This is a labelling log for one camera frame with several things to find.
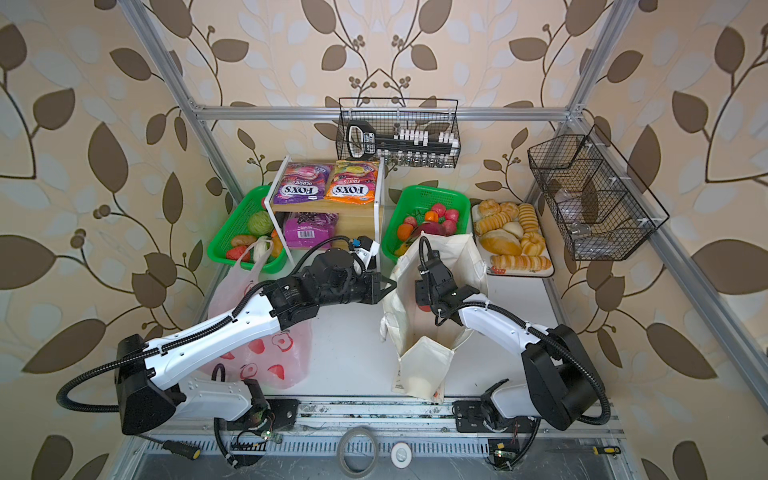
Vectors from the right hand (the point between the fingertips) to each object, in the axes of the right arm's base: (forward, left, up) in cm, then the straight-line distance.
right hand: (429, 288), depth 88 cm
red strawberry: (+17, +63, -2) cm, 66 cm away
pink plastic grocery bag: (-17, +41, -6) cm, 45 cm away
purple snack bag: (+12, +35, +14) cm, 40 cm away
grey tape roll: (-38, +24, -9) cm, 46 cm away
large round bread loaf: (+21, -28, -4) cm, 35 cm away
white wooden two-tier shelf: (+12, +30, +24) cm, 41 cm away
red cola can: (-3, +1, -7) cm, 8 cm away
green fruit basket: (+41, -2, -1) cm, 41 cm away
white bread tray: (+30, -39, -4) cm, 50 cm away
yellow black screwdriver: (-40, -40, -8) cm, 57 cm away
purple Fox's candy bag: (+18, +34, +27) cm, 47 cm away
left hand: (-10, +9, +19) cm, 23 cm away
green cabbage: (+28, +57, +1) cm, 64 cm away
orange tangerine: (+25, +6, -3) cm, 26 cm away
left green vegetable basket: (+26, +63, -4) cm, 68 cm away
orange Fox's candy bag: (+17, +21, +27) cm, 38 cm away
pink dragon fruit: (+27, -9, -3) cm, 28 cm away
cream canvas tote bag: (-22, +5, +14) cm, 27 cm away
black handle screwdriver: (-37, +62, -7) cm, 73 cm away
